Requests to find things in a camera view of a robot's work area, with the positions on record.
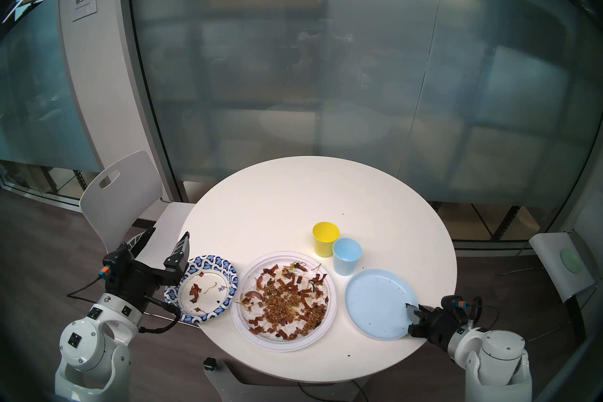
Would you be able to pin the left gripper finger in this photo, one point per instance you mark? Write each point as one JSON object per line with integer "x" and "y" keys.
{"x": 179, "y": 251}
{"x": 139, "y": 242}

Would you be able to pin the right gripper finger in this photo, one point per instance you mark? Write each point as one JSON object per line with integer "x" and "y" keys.
{"x": 425, "y": 310}
{"x": 413, "y": 313}

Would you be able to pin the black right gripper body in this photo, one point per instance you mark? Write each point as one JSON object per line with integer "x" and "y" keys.
{"x": 438, "y": 328}

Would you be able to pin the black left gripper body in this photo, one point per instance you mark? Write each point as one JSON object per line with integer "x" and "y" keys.
{"x": 134, "y": 281}

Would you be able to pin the light blue plastic plate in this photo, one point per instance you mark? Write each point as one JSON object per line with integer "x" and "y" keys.
{"x": 377, "y": 302}

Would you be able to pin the blue patterned paper plate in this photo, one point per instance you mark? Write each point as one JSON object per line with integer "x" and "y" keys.
{"x": 207, "y": 292}

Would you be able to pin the light blue plastic cup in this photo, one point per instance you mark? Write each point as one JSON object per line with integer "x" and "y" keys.
{"x": 345, "y": 264}

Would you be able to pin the yellow plastic cup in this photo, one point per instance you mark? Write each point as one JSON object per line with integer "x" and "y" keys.
{"x": 325, "y": 243}

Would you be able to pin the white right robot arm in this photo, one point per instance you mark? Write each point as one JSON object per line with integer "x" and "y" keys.
{"x": 499, "y": 354}

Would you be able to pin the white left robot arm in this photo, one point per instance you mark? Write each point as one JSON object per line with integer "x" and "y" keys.
{"x": 85, "y": 344}

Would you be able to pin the small brown food scraps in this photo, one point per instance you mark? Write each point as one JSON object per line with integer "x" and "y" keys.
{"x": 194, "y": 292}

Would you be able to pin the white plastic chair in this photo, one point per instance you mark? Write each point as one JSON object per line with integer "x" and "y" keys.
{"x": 122, "y": 198}

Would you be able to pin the black star knob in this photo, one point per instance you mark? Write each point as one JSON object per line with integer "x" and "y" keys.
{"x": 209, "y": 364}

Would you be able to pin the brown minced food leftovers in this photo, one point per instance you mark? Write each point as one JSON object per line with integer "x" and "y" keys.
{"x": 282, "y": 307}

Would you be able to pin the large white paper plate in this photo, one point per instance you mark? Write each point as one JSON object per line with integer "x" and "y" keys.
{"x": 282, "y": 343}

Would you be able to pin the grey chair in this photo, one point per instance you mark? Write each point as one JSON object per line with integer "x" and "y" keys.
{"x": 551, "y": 255}

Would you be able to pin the pale green round disc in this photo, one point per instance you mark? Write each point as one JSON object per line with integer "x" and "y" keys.
{"x": 571, "y": 259}

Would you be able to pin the grey metal base frame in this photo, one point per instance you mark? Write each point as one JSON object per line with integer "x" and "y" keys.
{"x": 235, "y": 387}

